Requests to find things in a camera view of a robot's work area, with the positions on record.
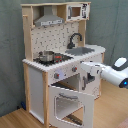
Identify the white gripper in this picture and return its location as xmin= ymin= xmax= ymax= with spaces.
xmin=80 ymin=62 xmax=105 ymax=76

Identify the white oven door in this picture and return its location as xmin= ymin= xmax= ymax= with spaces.
xmin=49 ymin=86 xmax=94 ymax=128

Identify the small steel pot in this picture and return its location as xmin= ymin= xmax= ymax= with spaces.
xmin=39 ymin=51 xmax=54 ymax=62

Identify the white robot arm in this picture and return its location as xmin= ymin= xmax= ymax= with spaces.
xmin=81 ymin=57 xmax=128 ymax=89

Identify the wooden toy kitchen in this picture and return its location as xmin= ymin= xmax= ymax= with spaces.
xmin=22 ymin=2 xmax=105 ymax=128

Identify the right red stove knob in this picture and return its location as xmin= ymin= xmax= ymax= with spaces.
xmin=71 ymin=66 xmax=78 ymax=73

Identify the red stove knob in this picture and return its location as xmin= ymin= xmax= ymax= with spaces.
xmin=54 ymin=73 xmax=60 ymax=79
xmin=71 ymin=66 xmax=78 ymax=73

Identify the grey toy sink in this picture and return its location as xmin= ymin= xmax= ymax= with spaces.
xmin=66 ymin=47 xmax=94 ymax=56

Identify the black toy faucet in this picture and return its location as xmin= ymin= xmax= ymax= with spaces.
xmin=67 ymin=33 xmax=83 ymax=49

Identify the black stovetop with red burners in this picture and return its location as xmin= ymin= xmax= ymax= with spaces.
xmin=34 ymin=53 xmax=71 ymax=66

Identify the left red stove knob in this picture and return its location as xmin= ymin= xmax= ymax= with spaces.
xmin=54 ymin=73 xmax=60 ymax=79

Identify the toy microwave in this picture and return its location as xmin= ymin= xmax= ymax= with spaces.
xmin=67 ymin=3 xmax=90 ymax=21

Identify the grey range hood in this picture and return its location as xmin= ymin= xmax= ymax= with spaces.
xmin=35 ymin=5 xmax=64 ymax=27

